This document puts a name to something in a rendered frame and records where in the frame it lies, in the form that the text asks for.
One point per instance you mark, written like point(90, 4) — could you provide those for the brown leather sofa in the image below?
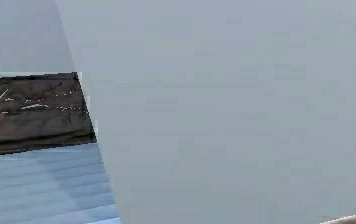
point(36, 116)

